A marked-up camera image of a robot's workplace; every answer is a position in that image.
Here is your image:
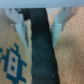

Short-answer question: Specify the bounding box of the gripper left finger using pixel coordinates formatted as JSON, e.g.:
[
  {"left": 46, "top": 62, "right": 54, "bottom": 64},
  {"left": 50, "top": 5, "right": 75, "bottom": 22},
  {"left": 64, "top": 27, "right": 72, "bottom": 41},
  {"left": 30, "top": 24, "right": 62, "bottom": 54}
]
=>
[{"left": 3, "top": 8, "right": 30, "bottom": 48}]

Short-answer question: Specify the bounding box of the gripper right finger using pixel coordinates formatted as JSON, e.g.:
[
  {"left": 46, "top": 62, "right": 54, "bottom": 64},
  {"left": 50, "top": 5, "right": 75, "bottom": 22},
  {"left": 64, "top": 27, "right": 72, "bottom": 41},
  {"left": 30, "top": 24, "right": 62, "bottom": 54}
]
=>
[{"left": 49, "top": 7, "right": 73, "bottom": 47}]

